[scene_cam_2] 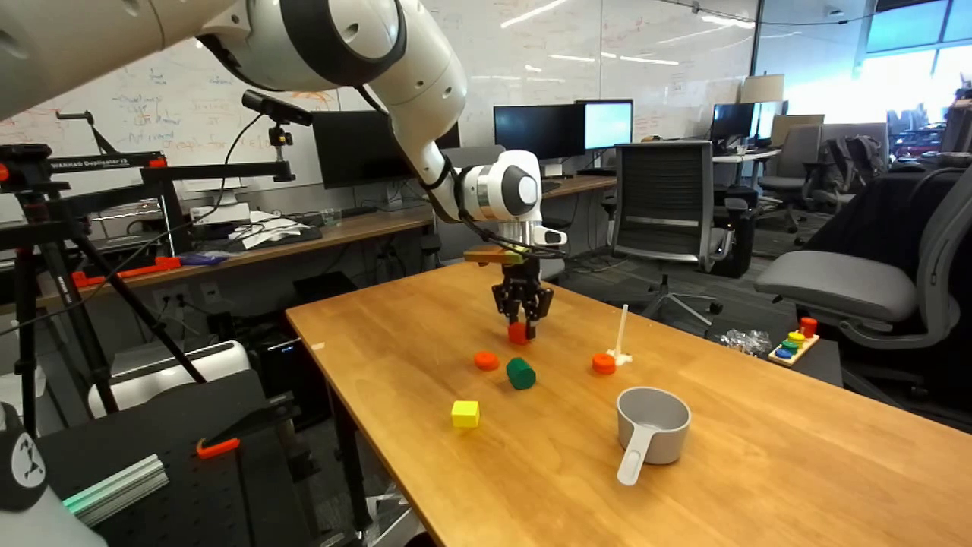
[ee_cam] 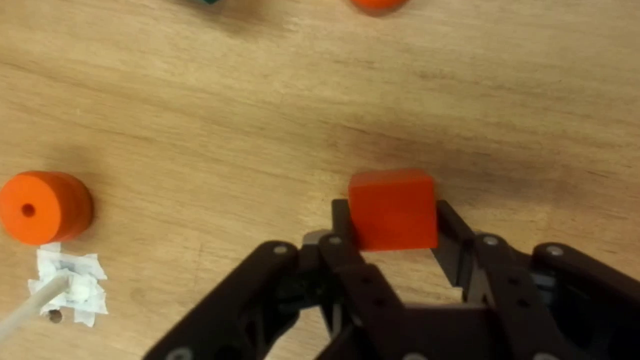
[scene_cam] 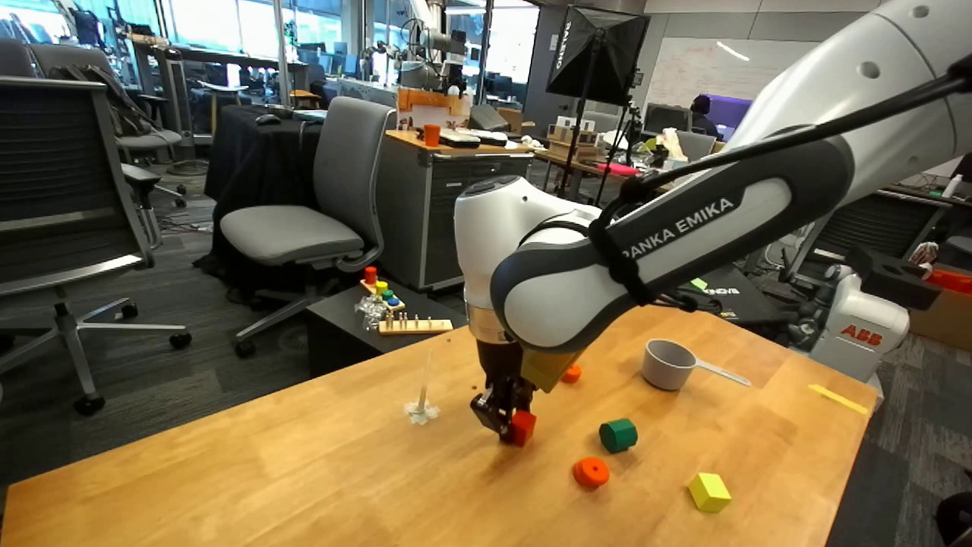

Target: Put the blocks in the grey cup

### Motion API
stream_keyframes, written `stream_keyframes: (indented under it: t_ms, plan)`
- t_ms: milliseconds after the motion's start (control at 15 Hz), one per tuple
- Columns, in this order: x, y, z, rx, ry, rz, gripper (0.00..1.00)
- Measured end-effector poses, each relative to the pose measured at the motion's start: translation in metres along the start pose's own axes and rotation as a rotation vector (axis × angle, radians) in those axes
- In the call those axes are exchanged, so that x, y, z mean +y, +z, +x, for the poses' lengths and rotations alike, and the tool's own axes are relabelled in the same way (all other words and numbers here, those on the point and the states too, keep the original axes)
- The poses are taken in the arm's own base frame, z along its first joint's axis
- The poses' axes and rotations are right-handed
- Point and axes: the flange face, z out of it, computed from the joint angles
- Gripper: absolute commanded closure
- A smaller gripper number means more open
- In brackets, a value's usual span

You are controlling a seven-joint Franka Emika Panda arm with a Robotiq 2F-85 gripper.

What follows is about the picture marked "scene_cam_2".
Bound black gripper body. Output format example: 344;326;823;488
495;254;550;308

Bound green cylinder block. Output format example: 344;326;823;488
504;356;539;396

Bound yellow cube block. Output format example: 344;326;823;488
450;397;483;433

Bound grey measuring cup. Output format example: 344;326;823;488
613;384;694;489

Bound white peg stand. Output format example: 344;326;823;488
605;302;634;371

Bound dark computer monitor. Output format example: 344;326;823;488
491;104;587;160

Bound black mesh office chair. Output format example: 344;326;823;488
611;137;726;328

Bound lit computer monitor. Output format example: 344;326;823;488
576;99;638;154

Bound clear plastic bag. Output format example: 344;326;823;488
718;326;773;359

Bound large dark monitor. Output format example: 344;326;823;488
309;106;464;191

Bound white papers pile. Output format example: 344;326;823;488
220;210;313;254

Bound small distant monitor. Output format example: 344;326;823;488
708;100;760;147

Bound black low table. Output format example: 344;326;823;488
708;326;848;388

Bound orange clip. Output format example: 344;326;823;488
193;435;246;463

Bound grey office chair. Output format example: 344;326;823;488
754;164;972;408

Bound white rounded machine housing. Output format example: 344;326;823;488
85;339;253;421

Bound red bar clamp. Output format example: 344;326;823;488
69;254;184;292

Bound black equipment case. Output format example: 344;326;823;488
28;368;328;547

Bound pale green metal bar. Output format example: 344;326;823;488
58;450;172;530

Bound black cap white logo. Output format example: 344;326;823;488
0;401;52;514

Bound long wooden wall desk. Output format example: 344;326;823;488
38;169;619;308

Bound black stereo camera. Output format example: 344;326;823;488
239;89;316;131

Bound black camera tripod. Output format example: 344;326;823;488
0;139;300;438

